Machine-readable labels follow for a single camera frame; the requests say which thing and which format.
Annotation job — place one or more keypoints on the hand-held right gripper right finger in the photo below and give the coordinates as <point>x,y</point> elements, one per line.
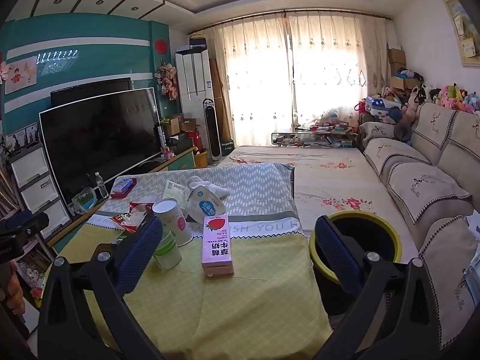
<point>337,255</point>

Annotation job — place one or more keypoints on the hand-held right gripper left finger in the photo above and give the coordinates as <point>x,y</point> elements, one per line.
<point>140,255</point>

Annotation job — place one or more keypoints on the green white plastic cup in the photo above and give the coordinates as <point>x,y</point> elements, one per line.
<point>168,257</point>

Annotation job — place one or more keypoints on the red snack wrapper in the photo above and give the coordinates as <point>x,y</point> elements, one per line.
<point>129,219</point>

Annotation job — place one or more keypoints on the black bin with yellow rim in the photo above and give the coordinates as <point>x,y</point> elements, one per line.
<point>375,232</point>

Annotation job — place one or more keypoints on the white paper cup pink print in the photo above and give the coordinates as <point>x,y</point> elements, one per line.
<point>172,213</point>

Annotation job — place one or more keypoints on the pale green cardboard box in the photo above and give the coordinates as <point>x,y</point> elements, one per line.
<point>176,191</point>

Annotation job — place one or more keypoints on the pink milk carton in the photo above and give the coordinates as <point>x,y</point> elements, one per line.
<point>217,247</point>

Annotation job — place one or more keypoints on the white pudding cup blue label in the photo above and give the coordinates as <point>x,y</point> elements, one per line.
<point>204,204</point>

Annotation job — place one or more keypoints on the white sock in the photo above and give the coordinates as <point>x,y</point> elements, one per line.
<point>210,187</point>

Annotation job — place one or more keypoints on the person's left hand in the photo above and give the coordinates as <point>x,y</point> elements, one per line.
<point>15,292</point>

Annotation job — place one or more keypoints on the bookshelf with books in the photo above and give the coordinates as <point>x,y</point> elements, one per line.
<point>11,195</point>

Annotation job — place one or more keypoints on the white drawer unit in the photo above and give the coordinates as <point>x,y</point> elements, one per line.
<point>37,191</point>

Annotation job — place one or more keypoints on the red flat box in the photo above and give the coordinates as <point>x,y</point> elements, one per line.
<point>122,194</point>

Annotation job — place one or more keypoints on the blue card box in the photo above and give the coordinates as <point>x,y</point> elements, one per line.
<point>123,184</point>

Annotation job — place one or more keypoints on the clear water bottle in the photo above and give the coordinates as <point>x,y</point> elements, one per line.
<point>101,187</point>

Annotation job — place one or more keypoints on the floral bed sheet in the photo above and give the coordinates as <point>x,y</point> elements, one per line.
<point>330,172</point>

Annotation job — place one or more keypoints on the standing photo frames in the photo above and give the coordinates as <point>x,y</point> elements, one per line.
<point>26,137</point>

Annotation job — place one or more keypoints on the green television cabinet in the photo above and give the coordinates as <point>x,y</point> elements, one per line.
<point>182,163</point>

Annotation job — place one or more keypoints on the small pink desk item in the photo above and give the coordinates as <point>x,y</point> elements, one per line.
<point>168,153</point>

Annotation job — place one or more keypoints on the large curved television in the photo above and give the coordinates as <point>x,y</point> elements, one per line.
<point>101,142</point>

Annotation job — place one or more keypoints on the black lettered tube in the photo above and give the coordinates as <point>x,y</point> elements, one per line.
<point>162,138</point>

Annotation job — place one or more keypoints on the glass coffee table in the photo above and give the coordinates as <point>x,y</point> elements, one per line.
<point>311,138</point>

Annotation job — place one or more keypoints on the beige sofa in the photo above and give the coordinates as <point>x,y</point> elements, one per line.
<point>431,180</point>

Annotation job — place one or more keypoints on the open cardboard box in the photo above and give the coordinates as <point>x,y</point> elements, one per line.
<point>174,123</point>

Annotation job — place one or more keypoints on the dark green box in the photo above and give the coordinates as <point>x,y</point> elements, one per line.
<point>227,148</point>

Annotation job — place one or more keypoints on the black neck pillow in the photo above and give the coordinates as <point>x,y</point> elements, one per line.
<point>403,132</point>

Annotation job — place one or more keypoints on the papers on sofa seat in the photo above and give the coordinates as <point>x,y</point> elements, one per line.
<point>474,227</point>

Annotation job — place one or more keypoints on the black white tower fan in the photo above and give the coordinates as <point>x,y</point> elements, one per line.
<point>210,131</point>

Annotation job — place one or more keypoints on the small black television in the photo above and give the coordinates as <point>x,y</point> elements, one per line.
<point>90,90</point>

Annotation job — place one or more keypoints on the blue star-print case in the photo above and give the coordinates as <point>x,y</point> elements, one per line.
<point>380,105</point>

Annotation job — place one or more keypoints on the artificial flower garland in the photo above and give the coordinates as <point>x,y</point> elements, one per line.
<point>167,80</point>

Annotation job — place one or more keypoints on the white standing air conditioner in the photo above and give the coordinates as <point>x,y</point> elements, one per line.
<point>193,78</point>

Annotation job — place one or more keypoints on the cream lace curtain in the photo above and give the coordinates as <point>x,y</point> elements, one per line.
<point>255,82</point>
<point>330,71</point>

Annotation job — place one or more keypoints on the row of plush toys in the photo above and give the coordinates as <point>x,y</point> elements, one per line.
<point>453,95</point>

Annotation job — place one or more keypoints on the stack of cardboard boxes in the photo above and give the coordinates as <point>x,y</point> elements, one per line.
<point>397,63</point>

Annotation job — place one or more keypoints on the wooden curtain rod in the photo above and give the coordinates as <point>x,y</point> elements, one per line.
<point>285,13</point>

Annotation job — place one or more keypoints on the framed landscape picture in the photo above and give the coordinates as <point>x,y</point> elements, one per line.
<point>463,26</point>

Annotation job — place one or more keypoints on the pink cartoon wall poster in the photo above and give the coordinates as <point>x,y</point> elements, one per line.
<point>20,75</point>

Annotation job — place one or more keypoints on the red round wall ornament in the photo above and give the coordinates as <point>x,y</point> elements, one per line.
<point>161,46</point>

